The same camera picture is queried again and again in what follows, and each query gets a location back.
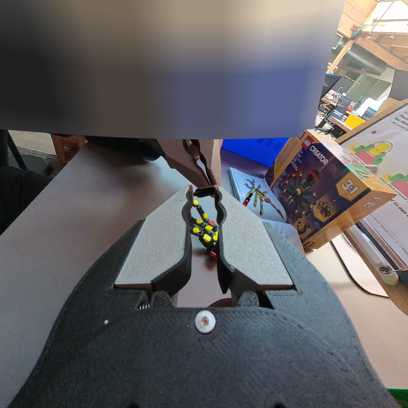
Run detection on person's dark clothing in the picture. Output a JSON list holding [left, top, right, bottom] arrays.
[[0, 166, 53, 236]]

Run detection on yellow storage bin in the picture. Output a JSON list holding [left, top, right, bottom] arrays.
[[345, 113, 366, 129]]

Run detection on small black office chair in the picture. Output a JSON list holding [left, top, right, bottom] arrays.
[[316, 96, 348, 137]]

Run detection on yellow lego set box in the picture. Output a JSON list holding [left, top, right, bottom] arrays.
[[264, 129, 397, 250]]

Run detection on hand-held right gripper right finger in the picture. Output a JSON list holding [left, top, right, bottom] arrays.
[[214, 186, 294, 295]]

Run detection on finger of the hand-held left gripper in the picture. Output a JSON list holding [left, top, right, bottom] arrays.
[[191, 139, 222, 187], [158, 139, 211, 188]]

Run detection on lego instruction booklet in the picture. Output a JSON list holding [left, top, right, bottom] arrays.
[[228, 167, 287, 222]]

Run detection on blue plastic bin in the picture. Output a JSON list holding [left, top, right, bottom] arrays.
[[220, 138, 290, 168]]

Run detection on green plastic object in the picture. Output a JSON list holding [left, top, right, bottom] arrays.
[[385, 387, 408, 408]]

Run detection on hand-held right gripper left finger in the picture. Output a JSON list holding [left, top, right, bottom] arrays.
[[113, 184, 195, 297]]

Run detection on black yellow lego spider model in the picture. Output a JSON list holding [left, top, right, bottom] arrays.
[[190, 198, 220, 259]]

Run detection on white flat pad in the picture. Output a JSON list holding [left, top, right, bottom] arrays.
[[330, 237, 390, 298]]

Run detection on brown bracket with screw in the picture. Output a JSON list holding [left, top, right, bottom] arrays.
[[51, 134, 86, 163]]

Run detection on instruction poster board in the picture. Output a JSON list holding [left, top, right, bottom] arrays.
[[335, 99, 408, 316]]

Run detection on printed instruction board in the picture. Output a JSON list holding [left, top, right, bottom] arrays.
[[339, 105, 408, 268]]

